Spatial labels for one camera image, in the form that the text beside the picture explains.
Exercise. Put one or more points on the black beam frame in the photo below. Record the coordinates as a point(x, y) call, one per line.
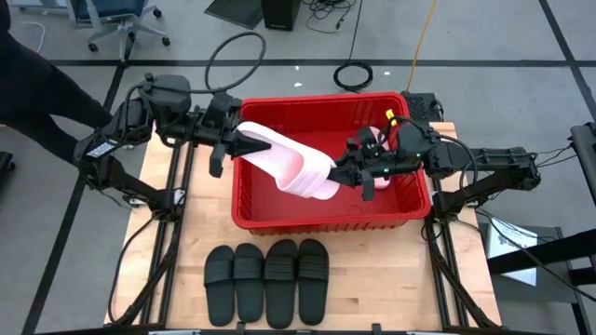
point(549, 251)

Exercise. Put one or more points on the pink slide sandal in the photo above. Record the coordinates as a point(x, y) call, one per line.
point(298, 167)
point(383, 184)

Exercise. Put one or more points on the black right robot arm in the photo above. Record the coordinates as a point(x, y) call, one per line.
point(493, 160)

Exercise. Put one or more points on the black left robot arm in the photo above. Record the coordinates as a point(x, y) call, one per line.
point(121, 181)

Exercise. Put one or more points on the black computer tower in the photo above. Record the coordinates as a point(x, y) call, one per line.
point(280, 14)

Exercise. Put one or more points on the yellow tag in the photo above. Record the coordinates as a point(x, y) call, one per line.
point(391, 116)

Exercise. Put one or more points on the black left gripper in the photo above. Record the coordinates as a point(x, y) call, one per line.
point(219, 121)

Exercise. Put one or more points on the black perforated box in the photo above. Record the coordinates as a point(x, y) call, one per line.
point(423, 109)

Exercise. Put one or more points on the black table clamp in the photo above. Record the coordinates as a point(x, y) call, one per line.
point(240, 327)
point(376, 328)

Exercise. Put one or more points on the red plastic bin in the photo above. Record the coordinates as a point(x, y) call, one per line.
point(288, 205)

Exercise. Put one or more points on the black equipment edge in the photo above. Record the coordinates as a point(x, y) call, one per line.
point(586, 158)

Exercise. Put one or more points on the small white bracket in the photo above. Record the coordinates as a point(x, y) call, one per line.
point(179, 196)

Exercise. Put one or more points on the dark floor mat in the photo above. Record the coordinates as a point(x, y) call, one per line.
point(237, 11)

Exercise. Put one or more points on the black object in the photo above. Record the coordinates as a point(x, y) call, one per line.
point(5, 163)

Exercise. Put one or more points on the white paper sheet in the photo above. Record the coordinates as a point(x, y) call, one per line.
point(505, 242)

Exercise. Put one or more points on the black slide sandal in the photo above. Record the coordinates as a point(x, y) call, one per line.
point(280, 298)
point(249, 293)
point(313, 293)
point(220, 298)

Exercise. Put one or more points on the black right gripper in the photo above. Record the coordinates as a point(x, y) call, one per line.
point(382, 163)

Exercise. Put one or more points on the person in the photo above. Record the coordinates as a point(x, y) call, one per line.
point(28, 93)

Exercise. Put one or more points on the office chair with blue seat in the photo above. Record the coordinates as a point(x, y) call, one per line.
point(116, 11)

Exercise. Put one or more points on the black aluminium frame rails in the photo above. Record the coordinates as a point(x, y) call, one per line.
point(437, 260)
point(166, 270)

